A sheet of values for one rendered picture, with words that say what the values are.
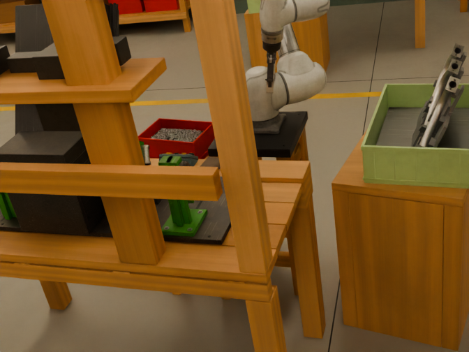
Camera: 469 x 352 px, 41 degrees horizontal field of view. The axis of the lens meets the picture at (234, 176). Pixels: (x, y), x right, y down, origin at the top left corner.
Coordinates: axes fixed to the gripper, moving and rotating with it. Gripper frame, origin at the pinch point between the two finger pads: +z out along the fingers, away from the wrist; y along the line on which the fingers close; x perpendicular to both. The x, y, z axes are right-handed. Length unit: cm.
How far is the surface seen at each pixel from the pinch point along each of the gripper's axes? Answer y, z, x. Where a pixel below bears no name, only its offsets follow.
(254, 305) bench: 101, 20, 1
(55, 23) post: 74, -67, -58
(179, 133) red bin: -4, 35, -43
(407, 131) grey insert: 5, 20, 61
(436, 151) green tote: 39, 1, 64
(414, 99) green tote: -20, 20, 66
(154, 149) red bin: 7, 36, -53
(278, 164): 33.5, 17.3, 5.3
